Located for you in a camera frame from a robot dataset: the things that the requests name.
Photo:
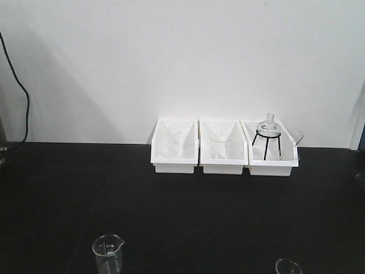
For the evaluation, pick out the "white storage bin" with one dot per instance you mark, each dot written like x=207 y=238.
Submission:
x=237 y=148
x=187 y=159
x=273 y=165

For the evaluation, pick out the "round flask on tripod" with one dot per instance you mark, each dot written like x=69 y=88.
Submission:
x=269 y=127

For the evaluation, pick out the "glass flask in middle bin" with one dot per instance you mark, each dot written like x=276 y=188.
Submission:
x=218 y=143

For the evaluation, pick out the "white middle storage bin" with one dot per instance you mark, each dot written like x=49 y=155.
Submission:
x=237 y=148

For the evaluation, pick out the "clear glass beaker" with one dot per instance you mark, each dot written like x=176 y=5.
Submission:
x=108 y=255

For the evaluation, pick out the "white left storage bin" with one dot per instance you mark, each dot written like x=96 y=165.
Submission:
x=187 y=159

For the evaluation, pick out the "glass beaker in left bin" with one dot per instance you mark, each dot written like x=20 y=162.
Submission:
x=169 y=137

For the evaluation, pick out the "white right storage bin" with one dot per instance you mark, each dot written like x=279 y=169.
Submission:
x=273 y=165

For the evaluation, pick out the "black wire tripod stand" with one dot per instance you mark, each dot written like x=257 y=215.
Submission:
x=265 y=145

